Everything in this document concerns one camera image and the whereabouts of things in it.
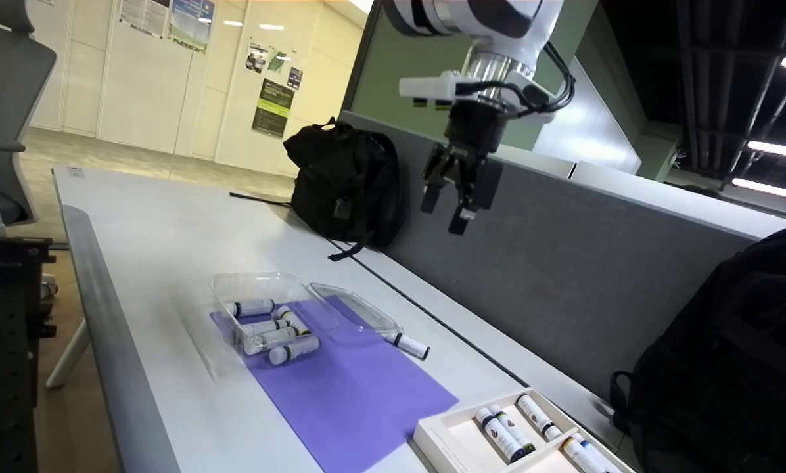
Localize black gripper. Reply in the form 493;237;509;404
418;94;507;238

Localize small white bottle black cap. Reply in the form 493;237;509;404
223;295;275;321
266;334;324;367
388;329;433;362
270;304;312;339
238;325;296;356

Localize clear plastic container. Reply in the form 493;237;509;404
177;270;344;380

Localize white bottle black band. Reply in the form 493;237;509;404
559;433;624;473
474;404;539;465
513;392;566;444

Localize small black backpack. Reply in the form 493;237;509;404
228;115;405;262

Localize grey divider panel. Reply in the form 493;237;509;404
336;109;786;404

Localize purple mat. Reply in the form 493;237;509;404
211;295;461;473

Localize large black backpack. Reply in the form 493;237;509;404
606;220;786;473

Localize white table leg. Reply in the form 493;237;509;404
43;316;93;392

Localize black side cabinet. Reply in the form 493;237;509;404
0;233;61;473

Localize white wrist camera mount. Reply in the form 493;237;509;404
397;69;557;115

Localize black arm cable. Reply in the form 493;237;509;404
461;38;579;115

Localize dark green wall poster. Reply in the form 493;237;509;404
250;77;296;140

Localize small wall photo sheets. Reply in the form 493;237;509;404
241;42;307;92

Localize large wall poster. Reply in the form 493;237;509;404
115;0;219;54

